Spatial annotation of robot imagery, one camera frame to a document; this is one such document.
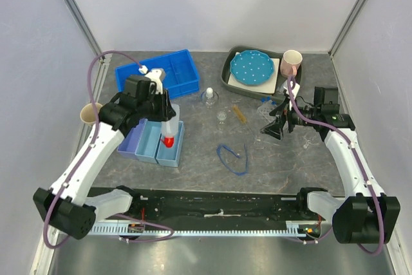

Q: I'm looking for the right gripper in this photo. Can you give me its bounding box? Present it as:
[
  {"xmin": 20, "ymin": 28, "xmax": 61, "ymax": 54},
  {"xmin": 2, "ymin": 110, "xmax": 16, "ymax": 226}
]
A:
[{"xmin": 260, "ymin": 96, "xmax": 321, "ymax": 140}]

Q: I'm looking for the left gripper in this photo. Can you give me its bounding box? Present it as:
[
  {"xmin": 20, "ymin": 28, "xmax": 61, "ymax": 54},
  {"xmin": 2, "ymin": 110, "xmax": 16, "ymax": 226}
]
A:
[{"xmin": 138, "ymin": 89, "xmax": 176, "ymax": 122}]

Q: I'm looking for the dropper bottle white cap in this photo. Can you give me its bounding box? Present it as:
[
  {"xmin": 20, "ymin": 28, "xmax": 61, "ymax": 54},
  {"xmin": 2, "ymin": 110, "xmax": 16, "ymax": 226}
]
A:
[{"xmin": 201, "ymin": 87, "xmax": 219, "ymax": 107}]

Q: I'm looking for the small glass beaker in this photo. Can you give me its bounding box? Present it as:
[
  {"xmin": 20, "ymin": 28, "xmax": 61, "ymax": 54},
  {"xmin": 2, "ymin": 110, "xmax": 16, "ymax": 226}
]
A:
[{"xmin": 216, "ymin": 111, "xmax": 227, "ymax": 125}]

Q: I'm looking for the clear safety goggles blue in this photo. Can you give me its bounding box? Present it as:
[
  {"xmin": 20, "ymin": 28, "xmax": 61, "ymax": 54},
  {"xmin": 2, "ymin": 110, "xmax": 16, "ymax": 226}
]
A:
[{"xmin": 216, "ymin": 144, "xmax": 249, "ymax": 176}]

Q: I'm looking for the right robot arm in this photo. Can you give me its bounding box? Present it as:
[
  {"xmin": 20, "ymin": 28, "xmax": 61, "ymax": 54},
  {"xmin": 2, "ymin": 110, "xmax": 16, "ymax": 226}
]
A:
[{"xmin": 261, "ymin": 86, "xmax": 400, "ymax": 245}]

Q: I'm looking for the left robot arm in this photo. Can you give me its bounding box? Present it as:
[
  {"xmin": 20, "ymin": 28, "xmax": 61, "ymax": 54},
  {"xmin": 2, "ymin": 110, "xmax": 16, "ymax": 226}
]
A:
[{"xmin": 33, "ymin": 68, "xmax": 179, "ymax": 243}]

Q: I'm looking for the clear test tube rack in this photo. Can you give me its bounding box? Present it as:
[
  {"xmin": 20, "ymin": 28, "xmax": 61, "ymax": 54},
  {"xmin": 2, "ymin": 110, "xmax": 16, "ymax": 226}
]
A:
[{"xmin": 257, "ymin": 100, "xmax": 277, "ymax": 123}]

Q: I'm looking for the white square plate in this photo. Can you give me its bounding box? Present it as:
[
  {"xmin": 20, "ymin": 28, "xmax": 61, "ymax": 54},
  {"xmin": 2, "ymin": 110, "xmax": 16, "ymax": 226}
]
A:
[{"xmin": 227, "ymin": 58, "xmax": 280, "ymax": 94}]

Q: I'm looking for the blue divided plastic bin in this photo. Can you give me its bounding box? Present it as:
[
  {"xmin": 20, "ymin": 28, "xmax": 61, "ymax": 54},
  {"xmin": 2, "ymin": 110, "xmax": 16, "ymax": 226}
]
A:
[{"xmin": 115, "ymin": 49, "xmax": 200, "ymax": 100}]

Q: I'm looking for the light blue middle box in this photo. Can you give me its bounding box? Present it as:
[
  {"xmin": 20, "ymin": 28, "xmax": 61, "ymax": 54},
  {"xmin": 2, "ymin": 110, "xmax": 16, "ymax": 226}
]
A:
[{"xmin": 135, "ymin": 121, "xmax": 162, "ymax": 164}]

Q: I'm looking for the light blue box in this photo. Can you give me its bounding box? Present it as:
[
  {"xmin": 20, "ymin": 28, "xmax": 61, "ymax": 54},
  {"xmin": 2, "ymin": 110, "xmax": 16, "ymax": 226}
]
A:
[
  {"xmin": 156, "ymin": 121, "xmax": 185, "ymax": 167},
  {"xmin": 135, "ymin": 121, "xmax": 162, "ymax": 164}
]

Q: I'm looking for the light blue right box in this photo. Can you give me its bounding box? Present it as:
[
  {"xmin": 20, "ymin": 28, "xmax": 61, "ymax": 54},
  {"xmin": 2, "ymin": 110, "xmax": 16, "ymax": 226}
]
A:
[{"xmin": 156, "ymin": 121, "xmax": 185, "ymax": 167}]

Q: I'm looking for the purple small box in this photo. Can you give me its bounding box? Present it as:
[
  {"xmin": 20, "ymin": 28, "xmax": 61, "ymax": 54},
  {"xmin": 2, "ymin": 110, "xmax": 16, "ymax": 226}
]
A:
[{"xmin": 117, "ymin": 119, "xmax": 147, "ymax": 160}]

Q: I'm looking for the blue dotted plate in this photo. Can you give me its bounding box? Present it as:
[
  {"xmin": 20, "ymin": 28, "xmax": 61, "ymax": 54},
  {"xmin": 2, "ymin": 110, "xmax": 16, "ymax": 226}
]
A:
[{"xmin": 230, "ymin": 50, "xmax": 275, "ymax": 86}]

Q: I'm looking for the pink mug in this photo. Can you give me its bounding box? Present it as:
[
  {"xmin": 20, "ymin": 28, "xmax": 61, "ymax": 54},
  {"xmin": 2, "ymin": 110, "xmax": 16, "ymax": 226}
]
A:
[{"xmin": 280, "ymin": 50, "xmax": 303, "ymax": 77}]

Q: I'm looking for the beige floral mug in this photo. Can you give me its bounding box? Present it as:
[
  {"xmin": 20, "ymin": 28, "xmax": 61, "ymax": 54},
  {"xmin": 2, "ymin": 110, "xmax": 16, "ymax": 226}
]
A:
[{"xmin": 80, "ymin": 102, "xmax": 102, "ymax": 126}]

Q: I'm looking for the grey oval tray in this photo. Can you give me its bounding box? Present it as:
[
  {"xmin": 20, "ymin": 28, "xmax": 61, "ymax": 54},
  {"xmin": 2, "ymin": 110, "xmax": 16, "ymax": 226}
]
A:
[{"xmin": 221, "ymin": 46, "xmax": 286, "ymax": 102}]

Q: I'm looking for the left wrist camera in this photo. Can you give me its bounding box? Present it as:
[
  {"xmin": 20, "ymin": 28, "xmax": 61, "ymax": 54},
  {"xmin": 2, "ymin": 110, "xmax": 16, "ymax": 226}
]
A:
[{"xmin": 138, "ymin": 66, "xmax": 165, "ymax": 93}]

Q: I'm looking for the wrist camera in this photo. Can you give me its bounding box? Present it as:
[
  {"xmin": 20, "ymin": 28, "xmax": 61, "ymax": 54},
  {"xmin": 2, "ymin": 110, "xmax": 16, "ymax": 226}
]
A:
[
  {"xmin": 138, "ymin": 66, "xmax": 165, "ymax": 93},
  {"xmin": 279, "ymin": 76, "xmax": 300, "ymax": 111}
]

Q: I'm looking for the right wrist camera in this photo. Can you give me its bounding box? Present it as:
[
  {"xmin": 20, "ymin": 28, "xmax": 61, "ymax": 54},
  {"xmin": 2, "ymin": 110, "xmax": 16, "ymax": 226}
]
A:
[{"xmin": 279, "ymin": 76, "xmax": 300, "ymax": 111}]

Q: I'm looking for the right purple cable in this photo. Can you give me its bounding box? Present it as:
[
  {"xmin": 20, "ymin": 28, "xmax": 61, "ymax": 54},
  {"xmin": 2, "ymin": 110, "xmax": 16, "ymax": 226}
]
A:
[{"xmin": 288, "ymin": 75, "xmax": 386, "ymax": 256}]

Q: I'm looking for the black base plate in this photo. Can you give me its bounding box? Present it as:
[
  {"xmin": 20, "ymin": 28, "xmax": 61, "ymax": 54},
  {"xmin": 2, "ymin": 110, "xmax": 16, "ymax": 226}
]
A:
[{"xmin": 125, "ymin": 189, "xmax": 331, "ymax": 232}]

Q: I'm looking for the light blue cable duct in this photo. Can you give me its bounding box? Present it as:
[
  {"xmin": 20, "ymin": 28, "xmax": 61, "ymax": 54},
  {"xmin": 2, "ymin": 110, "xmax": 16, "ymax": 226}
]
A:
[{"xmin": 89, "ymin": 220, "xmax": 320, "ymax": 237}]

